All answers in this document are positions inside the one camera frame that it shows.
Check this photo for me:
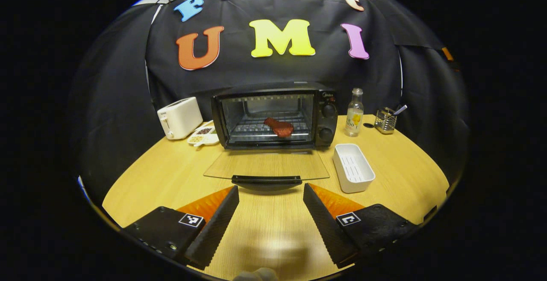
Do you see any white divided spice dish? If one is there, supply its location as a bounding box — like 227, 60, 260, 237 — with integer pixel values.
187, 121, 220, 148

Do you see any red raw meat piece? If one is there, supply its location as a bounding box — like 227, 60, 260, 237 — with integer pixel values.
264, 117, 294, 138

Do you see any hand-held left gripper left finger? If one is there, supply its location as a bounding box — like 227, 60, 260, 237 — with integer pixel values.
122, 186, 240, 269

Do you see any white toaster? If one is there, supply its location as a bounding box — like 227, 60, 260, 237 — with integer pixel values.
157, 97, 203, 140

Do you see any metal wire utensil holder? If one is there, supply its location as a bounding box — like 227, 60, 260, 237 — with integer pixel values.
374, 107, 397, 134

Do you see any clear glass bottle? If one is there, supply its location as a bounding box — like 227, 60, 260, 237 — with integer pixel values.
345, 88, 365, 137

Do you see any black electric oven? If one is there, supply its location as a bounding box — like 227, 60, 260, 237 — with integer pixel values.
204, 81, 338, 189

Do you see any white rectangular tray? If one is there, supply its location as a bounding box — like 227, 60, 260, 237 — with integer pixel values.
332, 143, 376, 194

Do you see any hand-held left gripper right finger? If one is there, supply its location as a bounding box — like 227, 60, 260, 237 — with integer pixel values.
303, 183, 421, 269

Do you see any metal oven rack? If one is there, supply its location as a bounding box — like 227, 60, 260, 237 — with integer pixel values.
231, 116, 312, 142

